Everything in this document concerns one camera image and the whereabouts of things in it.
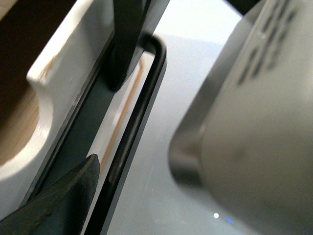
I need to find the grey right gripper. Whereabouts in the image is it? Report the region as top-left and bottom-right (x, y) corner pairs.
(168, 0), (313, 235)

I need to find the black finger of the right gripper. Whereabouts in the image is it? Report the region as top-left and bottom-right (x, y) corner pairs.
(103, 0), (153, 92)

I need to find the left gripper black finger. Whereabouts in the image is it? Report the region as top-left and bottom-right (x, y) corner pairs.
(0, 154), (100, 235)

